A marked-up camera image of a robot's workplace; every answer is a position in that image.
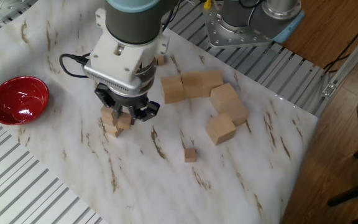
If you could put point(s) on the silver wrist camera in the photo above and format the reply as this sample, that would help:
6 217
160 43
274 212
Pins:
110 81

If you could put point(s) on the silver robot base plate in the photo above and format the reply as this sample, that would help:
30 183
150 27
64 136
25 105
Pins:
225 34

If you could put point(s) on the small wooden cube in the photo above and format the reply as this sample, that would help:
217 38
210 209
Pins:
160 60

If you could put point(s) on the large wooden cube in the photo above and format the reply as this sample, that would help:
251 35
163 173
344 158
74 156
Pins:
224 93
192 84
172 90
235 112
220 129
212 81

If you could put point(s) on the silver round mounting plate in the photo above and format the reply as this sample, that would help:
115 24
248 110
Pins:
2 9

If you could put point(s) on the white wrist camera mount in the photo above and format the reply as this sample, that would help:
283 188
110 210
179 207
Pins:
120 59

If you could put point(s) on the red glossy bowl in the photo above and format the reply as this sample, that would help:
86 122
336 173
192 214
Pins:
17 102

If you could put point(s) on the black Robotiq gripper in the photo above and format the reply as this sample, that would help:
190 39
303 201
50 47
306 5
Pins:
127 101

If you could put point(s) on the black chair base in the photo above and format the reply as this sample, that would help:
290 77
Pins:
353 192

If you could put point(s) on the aluminium frame bar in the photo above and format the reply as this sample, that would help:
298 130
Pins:
350 59

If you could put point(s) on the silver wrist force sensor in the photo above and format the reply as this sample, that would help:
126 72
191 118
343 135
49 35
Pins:
146 77

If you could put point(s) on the yellow plastic piece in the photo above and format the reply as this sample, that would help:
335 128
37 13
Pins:
208 3

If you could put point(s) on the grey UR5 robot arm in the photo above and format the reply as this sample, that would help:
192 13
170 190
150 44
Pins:
132 21

